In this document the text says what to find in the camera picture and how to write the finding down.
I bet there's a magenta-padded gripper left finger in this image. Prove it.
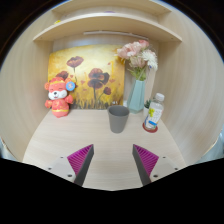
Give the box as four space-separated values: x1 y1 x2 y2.
46 143 95 187

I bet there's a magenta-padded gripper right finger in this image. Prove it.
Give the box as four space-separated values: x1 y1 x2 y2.
131 143 181 187

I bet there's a clear plastic drink bottle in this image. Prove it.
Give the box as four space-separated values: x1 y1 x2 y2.
143 92 166 131

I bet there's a flat round red coaster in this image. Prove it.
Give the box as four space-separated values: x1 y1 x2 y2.
142 121 159 134

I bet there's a small potted green plant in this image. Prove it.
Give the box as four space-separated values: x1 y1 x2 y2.
143 99 153 117

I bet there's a grey cup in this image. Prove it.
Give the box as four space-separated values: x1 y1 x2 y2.
107 105 130 134

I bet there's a red plush toy figure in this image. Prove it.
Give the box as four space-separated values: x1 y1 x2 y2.
44 76 77 119

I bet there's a teal faceted vase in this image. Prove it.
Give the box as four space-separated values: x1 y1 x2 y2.
126 79 147 114

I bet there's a yellow poppy flower painting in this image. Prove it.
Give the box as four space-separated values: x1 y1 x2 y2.
47 44 126 110

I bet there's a pink and white flower bouquet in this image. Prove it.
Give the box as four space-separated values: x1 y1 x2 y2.
115 39 159 82

